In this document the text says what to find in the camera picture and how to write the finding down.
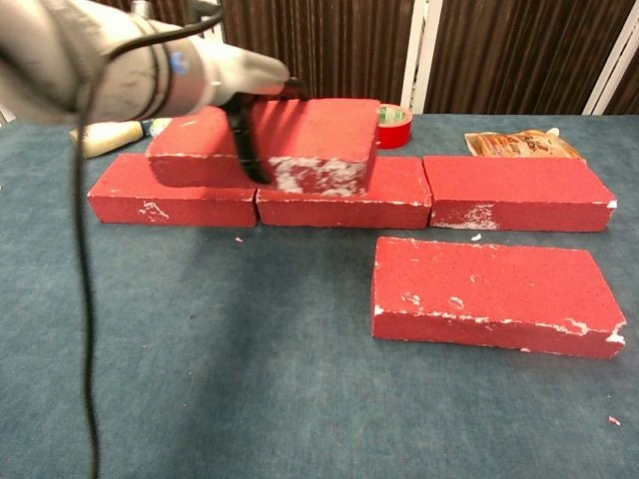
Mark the cream plastic bottle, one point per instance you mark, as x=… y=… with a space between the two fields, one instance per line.
x=105 y=139

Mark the red brick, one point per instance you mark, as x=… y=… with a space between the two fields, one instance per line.
x=514 y=184
x=489 y=284
x=130 y=194
x=349 y=212
x=319 y=130

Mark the blue-green table cover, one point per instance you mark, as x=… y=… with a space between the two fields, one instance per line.
x=249 y=374

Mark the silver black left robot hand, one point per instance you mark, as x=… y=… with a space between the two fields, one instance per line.
x=244 y=75

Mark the red tape roll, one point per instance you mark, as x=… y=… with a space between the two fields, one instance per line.
x=398 y=136

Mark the orange sauce pouch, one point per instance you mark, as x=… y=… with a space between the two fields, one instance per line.
x=514 y=144

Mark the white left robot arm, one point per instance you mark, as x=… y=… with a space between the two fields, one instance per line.
x=50 y=60

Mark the brown folding screen white frames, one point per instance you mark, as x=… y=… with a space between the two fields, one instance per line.
x=499 y=50

